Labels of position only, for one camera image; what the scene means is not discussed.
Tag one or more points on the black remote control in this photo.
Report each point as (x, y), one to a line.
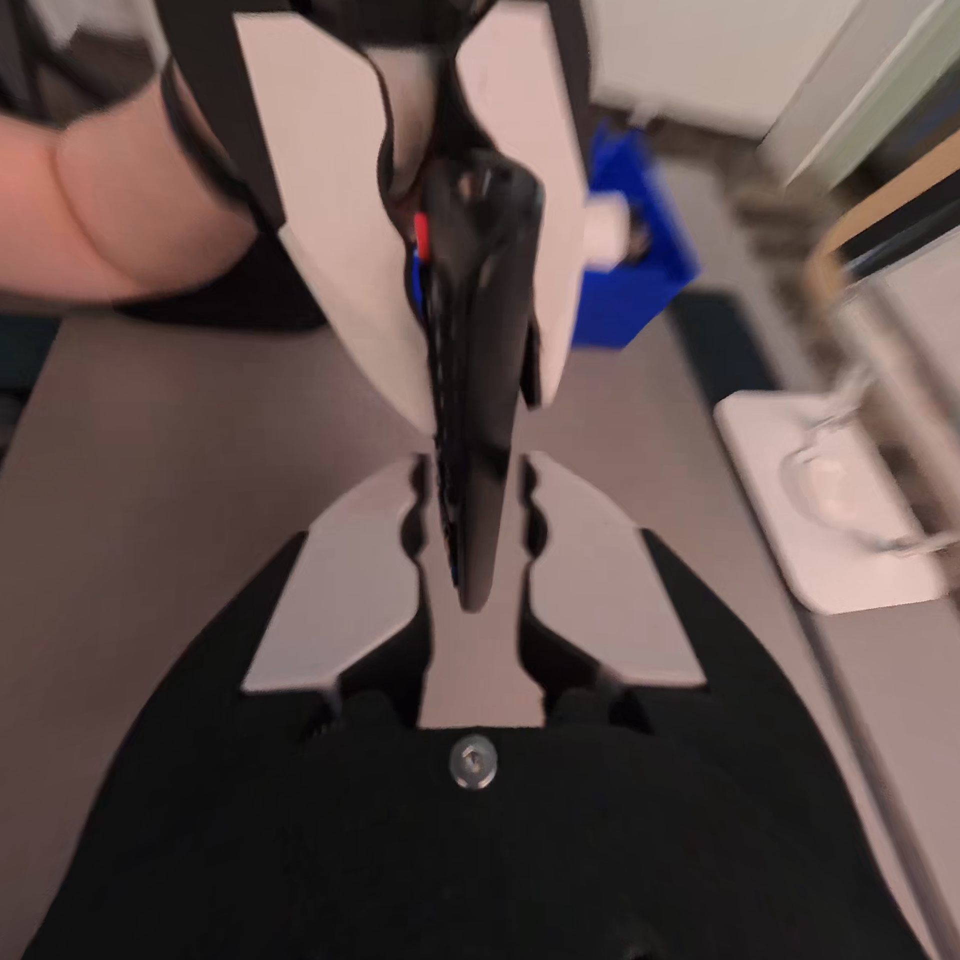
(480, 375)

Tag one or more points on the white tablet stand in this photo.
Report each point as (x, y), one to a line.
(840, 525)

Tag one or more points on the white round container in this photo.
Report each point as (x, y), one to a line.
(607, 225)

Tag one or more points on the blue plastic bin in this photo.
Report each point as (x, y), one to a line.
(637, 300)

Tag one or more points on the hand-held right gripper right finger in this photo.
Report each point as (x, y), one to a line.
(607, 600)

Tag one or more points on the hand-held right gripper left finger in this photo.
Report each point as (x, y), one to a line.
(345, 592)

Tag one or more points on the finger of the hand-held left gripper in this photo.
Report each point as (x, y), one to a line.
(322, 187)
(555, 112)

